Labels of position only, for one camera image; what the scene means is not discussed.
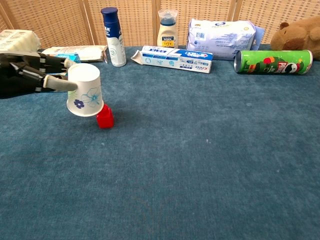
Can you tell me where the green Pringles can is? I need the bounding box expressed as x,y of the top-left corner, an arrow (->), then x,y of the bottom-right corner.
233,49 -> 314,76

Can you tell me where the mayonnaise bottle with clear cap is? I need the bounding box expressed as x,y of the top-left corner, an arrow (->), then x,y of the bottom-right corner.
156,8 -> 180,49

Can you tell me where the white bottle with blue cap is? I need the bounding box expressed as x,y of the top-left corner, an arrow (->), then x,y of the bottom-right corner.
100,6 -> 128,68

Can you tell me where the blue felt table cloth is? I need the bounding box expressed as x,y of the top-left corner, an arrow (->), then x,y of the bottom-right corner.
0,44 -> 320,240

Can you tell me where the white blue tissue pack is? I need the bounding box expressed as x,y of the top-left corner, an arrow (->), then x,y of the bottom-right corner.
185,17 -> 266,62

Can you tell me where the white floral paper cup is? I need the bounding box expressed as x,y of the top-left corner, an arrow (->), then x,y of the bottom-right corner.
65,62 -> 105,118

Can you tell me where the woven bamboo folding screen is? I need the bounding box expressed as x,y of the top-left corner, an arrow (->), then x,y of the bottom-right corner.
0,0 -> 320,50

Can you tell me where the flat white plastic package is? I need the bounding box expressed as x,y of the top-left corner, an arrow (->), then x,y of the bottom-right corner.
40,44 -> 109,64

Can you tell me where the blue white toothpaste box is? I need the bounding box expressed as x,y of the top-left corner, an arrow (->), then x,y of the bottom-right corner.
130,45 -> 214,75

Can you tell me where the brown capybara plush toy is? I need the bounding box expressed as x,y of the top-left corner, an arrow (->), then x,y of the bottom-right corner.
270,14 -> 320,62

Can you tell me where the blue cookie box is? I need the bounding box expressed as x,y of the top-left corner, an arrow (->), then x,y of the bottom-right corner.
53,52 -> 82,64

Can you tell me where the small red cube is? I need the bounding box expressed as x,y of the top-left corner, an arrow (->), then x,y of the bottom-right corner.
95,103 -> 115,130

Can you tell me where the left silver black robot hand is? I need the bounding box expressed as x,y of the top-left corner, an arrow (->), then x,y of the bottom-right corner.
0,51 -> 79,100

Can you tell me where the long white tissue pack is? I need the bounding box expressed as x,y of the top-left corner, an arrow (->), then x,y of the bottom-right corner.
0,29 -> 42,54

